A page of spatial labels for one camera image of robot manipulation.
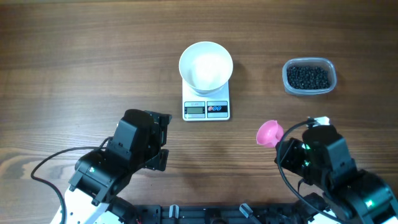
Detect pink measuring scoop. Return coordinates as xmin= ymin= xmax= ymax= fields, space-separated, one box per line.
xmin=256 ymin=120 xmax=284 ymax=148

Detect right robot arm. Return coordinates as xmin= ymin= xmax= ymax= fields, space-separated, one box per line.
xmin=275 ymin=123 xmax=397 ymax=223

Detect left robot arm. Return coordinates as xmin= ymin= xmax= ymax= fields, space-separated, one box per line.
xmin=52 ymin=109 xmax=172 ymax=223

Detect white digital kitchen scale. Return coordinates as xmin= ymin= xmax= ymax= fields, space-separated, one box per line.
xmin=182 ymin=81 xmax=231 ymax=122

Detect white bowl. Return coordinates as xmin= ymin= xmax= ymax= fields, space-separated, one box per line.
xmin=178 ymin=41 xmax=234 ymax=94

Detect black beans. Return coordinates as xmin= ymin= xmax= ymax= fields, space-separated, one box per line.
xmin=287 ymin=66 xmax=331 ymax=90

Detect clear plastic container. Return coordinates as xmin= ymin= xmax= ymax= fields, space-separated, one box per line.
xmin=282 ymin=57 xmax=337 ymax=96

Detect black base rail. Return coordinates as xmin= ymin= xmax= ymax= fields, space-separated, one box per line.
xmin=105 ymin=197 xmax=330 ymax=224

